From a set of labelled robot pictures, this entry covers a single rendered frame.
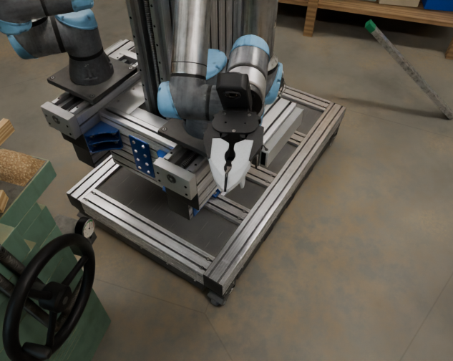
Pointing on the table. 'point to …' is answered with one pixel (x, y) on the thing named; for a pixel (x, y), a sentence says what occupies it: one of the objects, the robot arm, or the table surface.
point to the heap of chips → (12, 166)
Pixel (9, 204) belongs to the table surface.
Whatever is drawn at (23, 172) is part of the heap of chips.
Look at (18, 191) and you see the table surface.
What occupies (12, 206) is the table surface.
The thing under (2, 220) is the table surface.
